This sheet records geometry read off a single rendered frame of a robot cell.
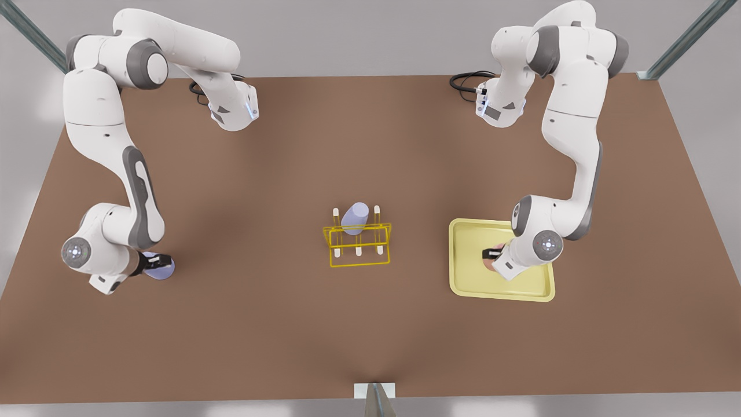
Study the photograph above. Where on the peach cup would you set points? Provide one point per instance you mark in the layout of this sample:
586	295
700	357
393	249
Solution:
490	266

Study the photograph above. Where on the lavender cup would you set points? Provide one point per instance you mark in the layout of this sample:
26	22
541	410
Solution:
162	271
355	219

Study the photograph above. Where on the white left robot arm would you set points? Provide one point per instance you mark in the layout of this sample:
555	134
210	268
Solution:
570	121

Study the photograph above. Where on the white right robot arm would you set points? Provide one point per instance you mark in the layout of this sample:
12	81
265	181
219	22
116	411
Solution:
95	121

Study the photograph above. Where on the pale yellow tray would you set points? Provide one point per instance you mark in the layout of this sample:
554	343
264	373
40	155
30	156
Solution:
469	272

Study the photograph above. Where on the silver frame post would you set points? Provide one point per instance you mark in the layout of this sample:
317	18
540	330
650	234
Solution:
686	37
35	35
375	399

